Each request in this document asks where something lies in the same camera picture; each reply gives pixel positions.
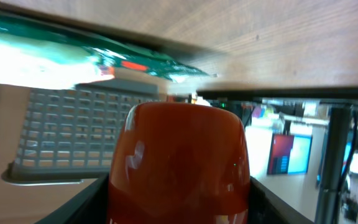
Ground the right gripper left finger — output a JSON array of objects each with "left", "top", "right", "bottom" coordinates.
[{"left": 35, "top": 175, "right": 108, "bottom": 224}]

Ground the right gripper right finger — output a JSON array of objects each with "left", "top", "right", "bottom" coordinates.
[{"left": 247, "top": 177, "right": 313, "bottom": 224}]

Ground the green cap sauce bottle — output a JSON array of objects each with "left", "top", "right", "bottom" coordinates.
[{"left": 106, "top": 102, "right": 250, "bottom": 223}]

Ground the green 3M gloves packet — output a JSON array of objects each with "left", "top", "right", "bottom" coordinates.
[{"left": 0, "top": 13, "right": 208, "bottom": 83}]

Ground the teal white sachet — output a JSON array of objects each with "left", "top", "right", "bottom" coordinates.
[{"left": 0, "top": 32, "right": 115, "bottom": 90}]

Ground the red blue monitor screen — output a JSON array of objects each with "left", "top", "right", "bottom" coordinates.
[{"left": 267, "top": 134, "right": 313, "bottom": 175}]

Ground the grey plastic mesh basket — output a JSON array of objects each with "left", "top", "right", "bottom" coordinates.
[{"left": 1, "top": 79, "right": 159, "bottom": 186}]

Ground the dark table leg post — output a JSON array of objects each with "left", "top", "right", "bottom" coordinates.
[{"left": 314, "top": 108, "right": 351, "bottom": 224}]

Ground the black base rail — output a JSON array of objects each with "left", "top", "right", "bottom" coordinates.
[{"left": 197, "top": 87, "right": 358, "bottom": 101}]

